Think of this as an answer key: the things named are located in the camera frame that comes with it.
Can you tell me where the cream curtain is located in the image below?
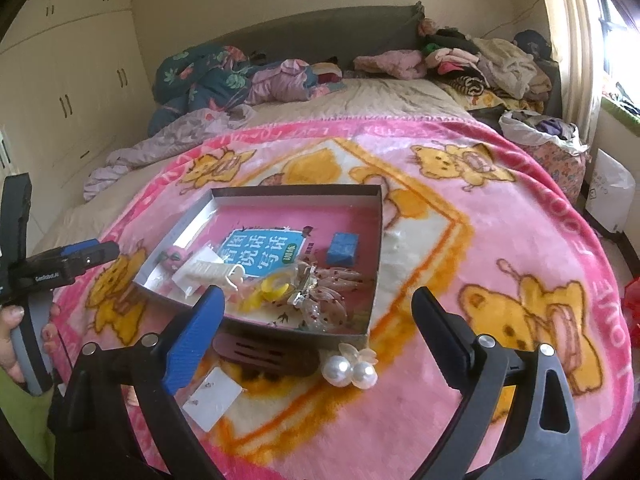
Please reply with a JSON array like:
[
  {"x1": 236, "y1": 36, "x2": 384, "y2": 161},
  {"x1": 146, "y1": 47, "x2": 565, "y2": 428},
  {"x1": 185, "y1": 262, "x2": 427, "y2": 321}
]
[{"x1": 535, "y1": 0, "x2": 609, "y2": 127}]

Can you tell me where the pink and purple garment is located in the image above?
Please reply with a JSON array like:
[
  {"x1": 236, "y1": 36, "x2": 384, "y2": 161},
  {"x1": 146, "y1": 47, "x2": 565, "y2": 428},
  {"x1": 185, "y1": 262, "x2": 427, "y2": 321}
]
[{"x1": 247, "y1": 57, "x2": 349, "y2": 106}]

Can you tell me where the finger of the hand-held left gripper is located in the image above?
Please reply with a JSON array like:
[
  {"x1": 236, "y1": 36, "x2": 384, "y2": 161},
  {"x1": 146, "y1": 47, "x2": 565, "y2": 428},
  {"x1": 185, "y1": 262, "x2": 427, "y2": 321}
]
[
  {"x1": 0, "y1": 172, "x2": 32, "y2": 306},
  {"x1": 52, "y1": 241, "x2": 121, "y2": 272}
]

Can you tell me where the pink pompom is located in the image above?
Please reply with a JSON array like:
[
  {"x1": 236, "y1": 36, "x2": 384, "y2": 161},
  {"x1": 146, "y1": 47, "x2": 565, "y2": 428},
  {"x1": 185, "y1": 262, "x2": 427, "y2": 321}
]
[{"x1": 160, "y1": 246, "x2": 194, "y2": 274}]

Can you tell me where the red plastic item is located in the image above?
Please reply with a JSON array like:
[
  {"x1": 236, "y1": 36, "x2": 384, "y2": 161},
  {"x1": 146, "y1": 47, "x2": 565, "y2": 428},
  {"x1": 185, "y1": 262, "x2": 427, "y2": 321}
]
[{"x1": 622, "y1": 276, "x2": 640, "y2": 349}]

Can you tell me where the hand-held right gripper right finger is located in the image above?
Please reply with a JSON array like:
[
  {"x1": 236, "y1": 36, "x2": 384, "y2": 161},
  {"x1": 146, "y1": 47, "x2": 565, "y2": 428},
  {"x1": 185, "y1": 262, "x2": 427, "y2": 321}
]
[{"x1": 411, "y1": 286, "x2": 584, "y2": 480}]

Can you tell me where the translucent yellow hair ring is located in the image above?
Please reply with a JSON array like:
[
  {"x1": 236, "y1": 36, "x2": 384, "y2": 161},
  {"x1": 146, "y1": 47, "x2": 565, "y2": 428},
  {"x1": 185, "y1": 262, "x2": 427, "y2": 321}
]
[{"x1": 240, "y1": 291, "x2": 267, "y2": 314}]

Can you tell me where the dark blue floral quilt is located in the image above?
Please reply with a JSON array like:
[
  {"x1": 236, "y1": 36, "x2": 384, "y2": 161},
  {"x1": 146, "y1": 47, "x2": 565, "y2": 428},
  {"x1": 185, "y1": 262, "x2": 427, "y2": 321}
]
[{"x1": 147, "y1": 44, "x2": 262, "y2": 137}]

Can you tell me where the clear plastic packet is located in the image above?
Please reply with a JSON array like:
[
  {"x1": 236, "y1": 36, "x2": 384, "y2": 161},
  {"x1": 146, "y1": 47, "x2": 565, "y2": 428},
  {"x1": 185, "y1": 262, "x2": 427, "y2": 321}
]
[{"x1": 172, "y1": 246, "x2": 227, "y2": 297}]

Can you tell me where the pink folded garment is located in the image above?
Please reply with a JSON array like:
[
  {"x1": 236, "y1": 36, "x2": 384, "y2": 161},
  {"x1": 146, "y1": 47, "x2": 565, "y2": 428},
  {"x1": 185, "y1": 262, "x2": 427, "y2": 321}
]
[{"x1": 353, "y1": 50, "x2": 427, "y2": 81}]

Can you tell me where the lilac quilt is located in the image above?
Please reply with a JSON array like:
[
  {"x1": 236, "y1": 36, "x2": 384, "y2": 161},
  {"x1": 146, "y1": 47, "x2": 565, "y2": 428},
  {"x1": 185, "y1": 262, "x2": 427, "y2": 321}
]
[{"x1": 82, "y1": 105, "x2": 259, "y2": 204}]

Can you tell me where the small blue box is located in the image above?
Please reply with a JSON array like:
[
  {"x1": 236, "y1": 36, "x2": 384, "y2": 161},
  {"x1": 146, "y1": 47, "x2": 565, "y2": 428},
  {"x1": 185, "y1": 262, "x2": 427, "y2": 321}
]
[{"x1": 327, "y1": 232, "x2": 361, "y2": 266}]

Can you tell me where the green windowsill cloth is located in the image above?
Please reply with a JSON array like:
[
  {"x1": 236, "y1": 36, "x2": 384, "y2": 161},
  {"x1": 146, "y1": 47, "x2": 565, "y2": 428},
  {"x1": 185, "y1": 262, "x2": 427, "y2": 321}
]
[{"x1": 600, "y1": 77, "x2": 640, "y2": 137}]

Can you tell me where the white earring card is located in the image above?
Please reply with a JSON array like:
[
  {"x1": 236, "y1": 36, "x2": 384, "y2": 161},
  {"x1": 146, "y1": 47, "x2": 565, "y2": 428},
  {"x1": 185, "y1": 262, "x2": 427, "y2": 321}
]
[{"x1": 181, "y1": 366, "x2": 244, "y2": 432}]

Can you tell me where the cream wardrobe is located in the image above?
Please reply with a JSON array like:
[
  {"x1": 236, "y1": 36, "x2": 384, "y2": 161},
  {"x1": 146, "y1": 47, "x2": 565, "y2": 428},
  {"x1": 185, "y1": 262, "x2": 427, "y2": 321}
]
[{"x1": 0, "y1": 0, "x2": 157, "y2": 198}]

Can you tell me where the spotted translucent hair claw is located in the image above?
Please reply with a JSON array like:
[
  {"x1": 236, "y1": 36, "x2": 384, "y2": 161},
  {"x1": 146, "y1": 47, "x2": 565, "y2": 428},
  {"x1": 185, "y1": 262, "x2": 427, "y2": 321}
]
[
  {"x1": 320, "y1": 266, "x2": 377, "y2": 295},
  {"x1": 299, "y1": 285, "x2": 352, "y2": 334}
]

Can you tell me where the white plastic bag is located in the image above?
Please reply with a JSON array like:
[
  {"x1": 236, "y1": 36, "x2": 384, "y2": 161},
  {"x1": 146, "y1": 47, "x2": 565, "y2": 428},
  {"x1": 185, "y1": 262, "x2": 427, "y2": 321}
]
[{"x1": 584, "y1": 149, "x2": 637, "y2": 234}]

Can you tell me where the dark pink hair comb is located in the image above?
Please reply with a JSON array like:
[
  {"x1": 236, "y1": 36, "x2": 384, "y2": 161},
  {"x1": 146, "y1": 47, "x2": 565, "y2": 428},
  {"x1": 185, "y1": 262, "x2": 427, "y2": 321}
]
[{"x1": 212, "y1": 334, "x2": 327, "y2": 377}]

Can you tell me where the pile of clothes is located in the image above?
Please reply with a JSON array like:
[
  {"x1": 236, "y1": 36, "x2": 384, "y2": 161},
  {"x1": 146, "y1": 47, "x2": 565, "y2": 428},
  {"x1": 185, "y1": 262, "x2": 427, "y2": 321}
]
[{"x1": 417, "y1": 16, "x2": 552, "y2": 102}]

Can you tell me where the window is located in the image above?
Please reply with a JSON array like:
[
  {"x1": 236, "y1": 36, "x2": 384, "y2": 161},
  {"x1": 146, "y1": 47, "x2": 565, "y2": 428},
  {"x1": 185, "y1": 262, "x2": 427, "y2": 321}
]
[{"x1": 595, "y1": 0, "x2": 640, "y2": 111}]

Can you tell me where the bed with beige sheet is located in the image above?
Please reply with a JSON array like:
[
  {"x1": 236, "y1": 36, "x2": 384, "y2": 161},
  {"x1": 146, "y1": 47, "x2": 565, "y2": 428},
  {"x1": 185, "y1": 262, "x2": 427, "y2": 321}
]
[{"x1": 35, "y1": 72, "x2": 562, "y2": 247}]

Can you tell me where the pearl hair clip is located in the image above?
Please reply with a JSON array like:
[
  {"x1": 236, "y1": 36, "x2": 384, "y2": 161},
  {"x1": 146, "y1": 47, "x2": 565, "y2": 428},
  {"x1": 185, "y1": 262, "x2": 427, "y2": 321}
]
[{"x1": 320, "y1": 342, "x2": 379, "y2": 389}]

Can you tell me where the pink printed blanket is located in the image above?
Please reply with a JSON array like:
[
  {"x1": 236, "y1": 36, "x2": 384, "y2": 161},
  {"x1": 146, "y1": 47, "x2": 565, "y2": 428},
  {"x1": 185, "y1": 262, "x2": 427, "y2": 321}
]
[{"x1": 50, "y1": 119, "x2": 637, "y2": 480}]

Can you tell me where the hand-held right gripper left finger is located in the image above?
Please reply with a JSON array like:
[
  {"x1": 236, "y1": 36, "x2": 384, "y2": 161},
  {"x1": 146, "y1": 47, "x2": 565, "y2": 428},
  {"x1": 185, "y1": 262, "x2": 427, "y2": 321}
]
[{"x1": 50, "y1": 285, "x2": 227, "y2": 480}]

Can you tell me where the person's left hand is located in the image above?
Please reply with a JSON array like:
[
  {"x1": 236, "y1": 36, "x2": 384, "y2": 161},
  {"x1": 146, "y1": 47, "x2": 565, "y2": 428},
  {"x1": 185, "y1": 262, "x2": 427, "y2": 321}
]
[{"x1": 0, "y1": 304, "x2": 64, "y2": 386}]

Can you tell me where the cardboard box with pink inside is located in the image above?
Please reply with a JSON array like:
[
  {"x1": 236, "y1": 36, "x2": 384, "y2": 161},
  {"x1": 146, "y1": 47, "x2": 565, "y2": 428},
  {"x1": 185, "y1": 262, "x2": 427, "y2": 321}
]
[{"x1": 131, "y1": 184, "x2": 386, "y2": 349}]

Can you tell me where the white hair clip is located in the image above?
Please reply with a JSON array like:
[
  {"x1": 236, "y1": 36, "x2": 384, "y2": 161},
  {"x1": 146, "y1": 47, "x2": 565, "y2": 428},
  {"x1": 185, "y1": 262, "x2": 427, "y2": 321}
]
[{"x1": 175, "y1": 257, "x2": 246, "y2": 294}]

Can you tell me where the floral bag of clothes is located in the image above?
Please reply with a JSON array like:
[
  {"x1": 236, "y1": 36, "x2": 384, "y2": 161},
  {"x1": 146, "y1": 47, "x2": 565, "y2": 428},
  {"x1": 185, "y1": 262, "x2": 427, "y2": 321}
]
[{"x1": 499, "y1": 109, "x2": 592, "y2": 197}]

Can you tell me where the grey bed headboard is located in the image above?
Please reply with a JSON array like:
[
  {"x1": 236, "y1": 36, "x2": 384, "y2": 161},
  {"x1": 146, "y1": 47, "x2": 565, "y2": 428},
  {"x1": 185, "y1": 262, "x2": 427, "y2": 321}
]
[{"x1": 212, "y1": 4, "x2": 427, "y2": 67}]

